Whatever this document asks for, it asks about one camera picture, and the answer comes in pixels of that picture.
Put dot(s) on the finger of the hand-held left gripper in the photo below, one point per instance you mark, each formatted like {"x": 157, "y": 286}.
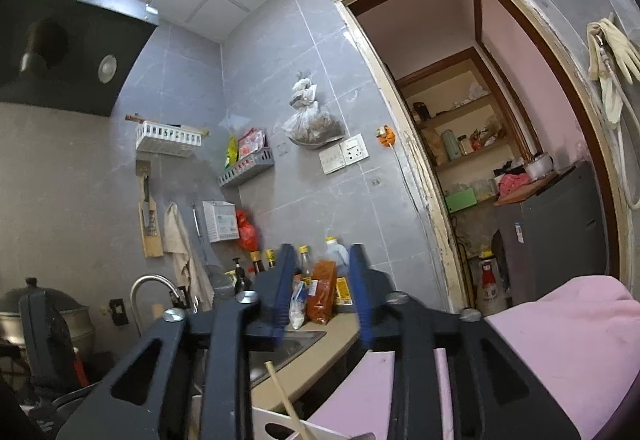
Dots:
{"x": 45, "y": 340}

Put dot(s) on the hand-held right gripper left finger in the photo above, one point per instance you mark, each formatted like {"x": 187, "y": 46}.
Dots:
{"x": 285, "y": 290}

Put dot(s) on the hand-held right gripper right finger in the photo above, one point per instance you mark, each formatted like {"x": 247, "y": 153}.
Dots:
{"x": 361, "y": 300}

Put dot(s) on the wooden chopstick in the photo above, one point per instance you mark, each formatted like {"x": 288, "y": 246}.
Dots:
{"x": 287, "y": 400}

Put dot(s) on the white plastic utensil basket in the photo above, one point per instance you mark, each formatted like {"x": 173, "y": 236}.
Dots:
{"x": 320, "y": 430}

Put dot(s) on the cooking oil jug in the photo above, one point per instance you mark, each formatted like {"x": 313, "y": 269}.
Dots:
{"x": 342, "y": 290}

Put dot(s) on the clear salt bag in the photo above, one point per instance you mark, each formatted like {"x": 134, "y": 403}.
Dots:
{"x": 298, "y": 307}

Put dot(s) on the clear yellow-capped bottle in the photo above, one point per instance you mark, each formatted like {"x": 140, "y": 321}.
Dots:
{"x": 305, "y": 265}

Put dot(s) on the dark yellow-capped bottle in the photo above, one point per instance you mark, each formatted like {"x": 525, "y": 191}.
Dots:
{"x": 271, "y": 259}

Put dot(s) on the red chili powder packet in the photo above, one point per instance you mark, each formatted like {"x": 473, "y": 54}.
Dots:
{"x": 321, "y": 295}

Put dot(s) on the steel steamer pot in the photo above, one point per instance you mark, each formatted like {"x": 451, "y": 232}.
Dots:
{"x": 80, "y": 330}

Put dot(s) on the soy sauce bottle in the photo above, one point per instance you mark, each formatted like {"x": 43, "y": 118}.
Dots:
{"x": 257, "y": 262}

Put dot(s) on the dark pump bottle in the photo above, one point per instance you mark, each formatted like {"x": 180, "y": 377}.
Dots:
{"x": 242, "y": 277}

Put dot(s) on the steel sink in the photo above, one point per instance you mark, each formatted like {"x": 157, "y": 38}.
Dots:
{"x": 300, "y": 342}

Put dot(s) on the hanging metal strainer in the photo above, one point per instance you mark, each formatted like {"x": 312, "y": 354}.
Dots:
{"x": 222, "y": 277}

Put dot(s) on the red plastic bag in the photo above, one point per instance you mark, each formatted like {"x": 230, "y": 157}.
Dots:
{"x": 247, "y": 232}

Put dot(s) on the steel faucet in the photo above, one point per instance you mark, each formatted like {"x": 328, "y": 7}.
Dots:
{"x": 150, "y": 279}

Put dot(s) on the beige hanging towel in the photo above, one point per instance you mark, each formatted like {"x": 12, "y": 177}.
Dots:
{"x": 175, "y": 235}

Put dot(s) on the white bottle red label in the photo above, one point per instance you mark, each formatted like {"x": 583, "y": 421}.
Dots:
{"x": 492, "y": 287}

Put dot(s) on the wooden cutting board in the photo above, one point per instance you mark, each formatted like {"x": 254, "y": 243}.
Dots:
{"x": 152, "y": 245}

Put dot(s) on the green box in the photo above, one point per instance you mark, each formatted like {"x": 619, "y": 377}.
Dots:
{"x": 460, "y": 201}

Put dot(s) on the green snack packet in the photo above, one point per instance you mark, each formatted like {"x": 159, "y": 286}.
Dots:
{"x": 232, "y": 152}

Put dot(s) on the red snack packet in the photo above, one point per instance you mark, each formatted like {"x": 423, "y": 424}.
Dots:
{"x": 251, "y": 144}

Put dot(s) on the kitchen knife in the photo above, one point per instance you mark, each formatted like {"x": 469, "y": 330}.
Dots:
{"x": 146, "y": 200}

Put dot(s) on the hanging clear plastic bag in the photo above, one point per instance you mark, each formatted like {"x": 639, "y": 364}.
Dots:
{"x": 315, "y": 124}

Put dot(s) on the green thermos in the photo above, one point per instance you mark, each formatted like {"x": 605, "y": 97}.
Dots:
{"x": 451, "y": 144}

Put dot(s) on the glass jar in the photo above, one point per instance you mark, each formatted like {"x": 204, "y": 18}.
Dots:
{"x": 465, "y": 144}

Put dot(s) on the red cloth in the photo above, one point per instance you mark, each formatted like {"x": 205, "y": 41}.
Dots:
{"x": 515, "y": 185}

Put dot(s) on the grey fridge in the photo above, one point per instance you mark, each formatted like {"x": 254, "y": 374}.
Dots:
{"x": 550, "y": 240}

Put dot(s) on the pink cloth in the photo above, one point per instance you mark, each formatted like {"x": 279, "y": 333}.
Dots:
{"x": 560, "y": 335}

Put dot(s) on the wooden shelf unit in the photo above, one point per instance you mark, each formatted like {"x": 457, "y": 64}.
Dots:
{"x": 450, "y": 112}

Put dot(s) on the white pot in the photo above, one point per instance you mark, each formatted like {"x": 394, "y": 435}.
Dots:
{"x": 539, "y": 167}

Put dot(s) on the black range hood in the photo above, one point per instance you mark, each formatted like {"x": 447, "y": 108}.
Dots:
{"x": 75, "y": 49}

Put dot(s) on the cream rubber glove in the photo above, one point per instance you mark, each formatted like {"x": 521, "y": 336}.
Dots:
{"x": 625, "y": 49}
{"x": 610, "y": 99}

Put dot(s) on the black wall outlet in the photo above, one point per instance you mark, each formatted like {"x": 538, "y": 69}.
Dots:
{"x": 119, "y": 312}

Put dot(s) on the white perforated wall box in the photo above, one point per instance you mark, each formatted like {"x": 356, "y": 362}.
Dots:
{"x": 220, "y": 222}

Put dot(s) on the worn door frame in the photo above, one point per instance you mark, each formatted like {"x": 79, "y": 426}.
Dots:
{"x": 425, "y": 200}

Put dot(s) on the grey wall shelf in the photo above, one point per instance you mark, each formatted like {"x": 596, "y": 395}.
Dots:
{"x": 247, "y": 169}

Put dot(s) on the white wall switch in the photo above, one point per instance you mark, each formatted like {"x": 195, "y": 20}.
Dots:
{"x": 332, "y": 159}

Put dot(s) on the white wall socket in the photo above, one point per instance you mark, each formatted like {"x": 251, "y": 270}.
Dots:
{"x": 355, "y": 149}

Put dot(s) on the orange wall hook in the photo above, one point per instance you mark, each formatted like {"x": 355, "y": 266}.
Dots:
{"x": 386, "y": 135}

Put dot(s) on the white wall basket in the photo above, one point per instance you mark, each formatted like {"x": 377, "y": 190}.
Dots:
{"x": 167, "y": 134}

